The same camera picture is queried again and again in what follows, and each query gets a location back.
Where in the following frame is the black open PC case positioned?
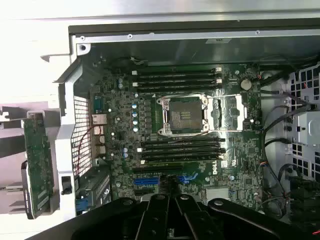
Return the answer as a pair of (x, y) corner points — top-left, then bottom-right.
(52, 14), (320, 226)

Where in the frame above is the silver chipset heatsink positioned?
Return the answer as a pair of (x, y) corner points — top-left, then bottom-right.
(206, 187), (230, 203)

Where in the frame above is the long black expansion slot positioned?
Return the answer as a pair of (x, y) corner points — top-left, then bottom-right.
(131, 166), (184, 175)

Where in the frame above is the metal socket cover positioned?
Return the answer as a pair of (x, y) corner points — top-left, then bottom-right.
(207, 94), (247, 132)

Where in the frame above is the black wire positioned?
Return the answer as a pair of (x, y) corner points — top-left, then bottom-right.
(261, 104), (313, 136)
(262, 138), (293, 161)

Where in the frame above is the thin red wire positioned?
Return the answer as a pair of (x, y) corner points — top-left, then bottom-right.
(74, 124), (102, 175)

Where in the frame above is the CPU socket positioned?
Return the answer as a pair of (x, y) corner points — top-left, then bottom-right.
(156, 94), (210, 137)

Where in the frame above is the blue expansion slot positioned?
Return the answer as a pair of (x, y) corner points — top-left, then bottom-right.
(133, 176), (187, 186)

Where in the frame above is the coin cell battery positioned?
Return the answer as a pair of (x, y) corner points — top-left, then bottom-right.
(239, 78), (253, 91)

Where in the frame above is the green motherboard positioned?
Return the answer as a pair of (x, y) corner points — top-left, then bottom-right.
(89, 63), (263, 208)

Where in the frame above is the grey parts rack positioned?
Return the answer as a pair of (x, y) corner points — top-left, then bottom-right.
(0, 104), (61, 218)

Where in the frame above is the blue case latch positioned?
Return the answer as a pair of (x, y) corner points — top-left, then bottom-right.
(74, 197), (88, 216)

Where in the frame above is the short black expansion slot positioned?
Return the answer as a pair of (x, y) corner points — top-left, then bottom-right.
(134, 188), (161, 197)

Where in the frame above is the black RAM slot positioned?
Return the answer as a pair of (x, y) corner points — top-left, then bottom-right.
(131, 67), (223, 76)
(141, 138), (226, 145)
(132, 78), (223, 87)
(141, 149), (226, 156)
(136, 144), (226, 151)
(136, 85), (223, 92)
(136, 74), (223, 80)

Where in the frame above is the metal disk bay cage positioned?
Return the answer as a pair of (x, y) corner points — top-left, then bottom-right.
(287, 67), (320, 181)

